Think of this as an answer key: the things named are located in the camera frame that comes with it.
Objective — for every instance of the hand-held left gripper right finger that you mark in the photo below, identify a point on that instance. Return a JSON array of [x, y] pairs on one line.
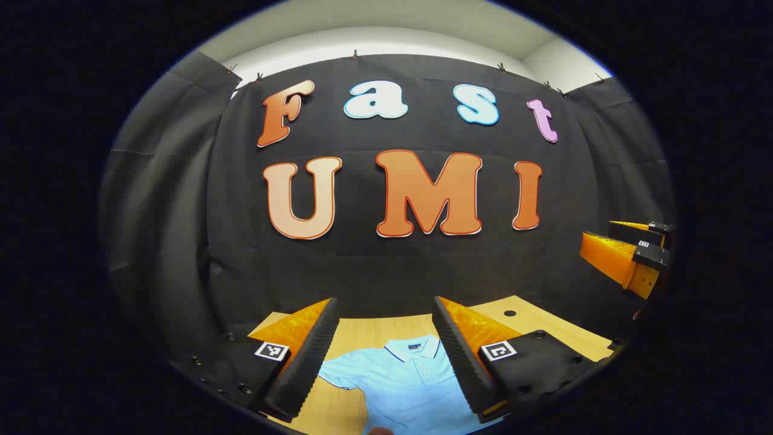
[[462, 362]]

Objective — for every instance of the light blue T-shirt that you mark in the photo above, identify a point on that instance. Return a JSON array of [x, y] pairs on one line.
[[410, 386]]

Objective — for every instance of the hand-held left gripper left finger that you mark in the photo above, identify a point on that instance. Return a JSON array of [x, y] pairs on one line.
[[308, 362]]

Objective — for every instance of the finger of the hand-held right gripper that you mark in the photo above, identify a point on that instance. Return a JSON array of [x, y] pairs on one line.
[[628, 232], [616, 263]]

